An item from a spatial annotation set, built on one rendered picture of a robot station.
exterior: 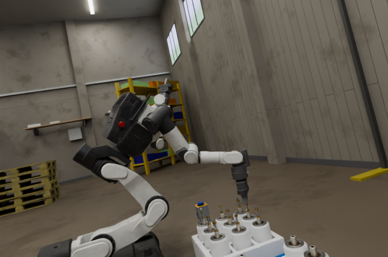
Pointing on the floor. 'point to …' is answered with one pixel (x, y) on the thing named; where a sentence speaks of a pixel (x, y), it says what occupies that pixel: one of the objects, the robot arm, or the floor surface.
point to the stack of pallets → (25, 200)
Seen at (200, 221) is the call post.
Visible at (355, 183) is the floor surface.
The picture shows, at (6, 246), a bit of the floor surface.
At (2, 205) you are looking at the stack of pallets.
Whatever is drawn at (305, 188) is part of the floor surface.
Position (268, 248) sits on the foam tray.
